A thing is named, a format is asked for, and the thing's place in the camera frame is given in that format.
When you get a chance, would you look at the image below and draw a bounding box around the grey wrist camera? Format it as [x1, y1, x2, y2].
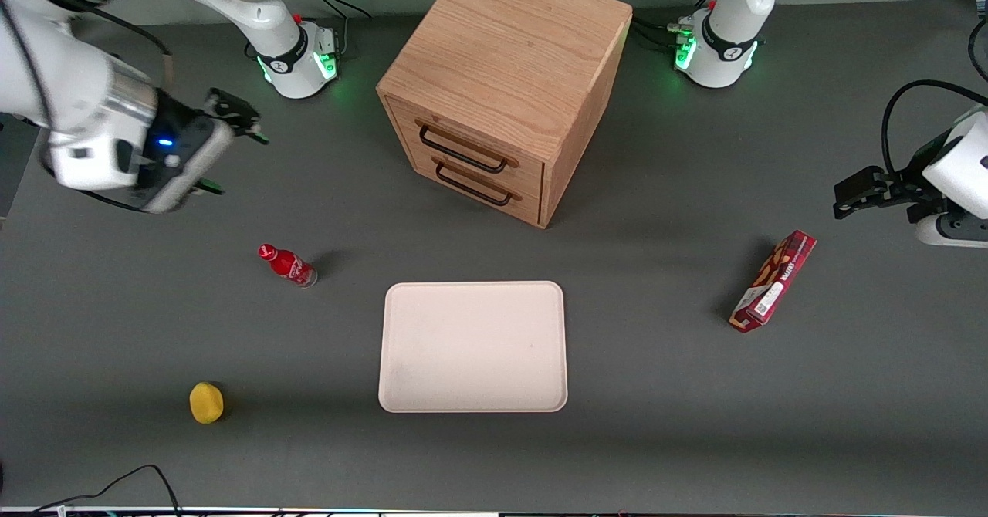
[137, 91, 235, 215]
[915, 211, 988, 250]

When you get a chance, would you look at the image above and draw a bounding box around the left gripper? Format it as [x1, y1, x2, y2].
[833, 108, 988, 226]

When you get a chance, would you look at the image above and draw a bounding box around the wooden drawer cabinet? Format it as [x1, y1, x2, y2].
[376, 0, 634, 230]

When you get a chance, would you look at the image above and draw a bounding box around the red snack box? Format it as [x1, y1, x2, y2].
[728, 229, 818, 335]

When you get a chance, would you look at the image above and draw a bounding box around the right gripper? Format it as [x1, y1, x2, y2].
[48, 88, 270, 196]

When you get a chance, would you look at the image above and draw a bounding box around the yellow lemon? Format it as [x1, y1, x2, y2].
[188, 381, 225, 426]

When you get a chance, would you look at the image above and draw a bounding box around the black metal drawer handle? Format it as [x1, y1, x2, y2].
[434, 162, 516, 208]
[418, 121, 512, 176]

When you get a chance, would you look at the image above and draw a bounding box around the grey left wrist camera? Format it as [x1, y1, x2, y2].
[915, 211, 988, 250]

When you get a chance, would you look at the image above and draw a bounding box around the cream plastic tray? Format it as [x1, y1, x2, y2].
[377, 280, 569, 414]

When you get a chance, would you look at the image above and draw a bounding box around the wooden drawer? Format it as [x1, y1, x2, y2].
[384, 94, 546, 198]
[401, 135, 544, 226]

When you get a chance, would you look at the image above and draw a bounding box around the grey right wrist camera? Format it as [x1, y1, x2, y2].
[137, 91, 235, 215]

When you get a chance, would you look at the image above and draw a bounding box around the red cola bottle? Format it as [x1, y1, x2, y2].
[257, 243, 319, 289]

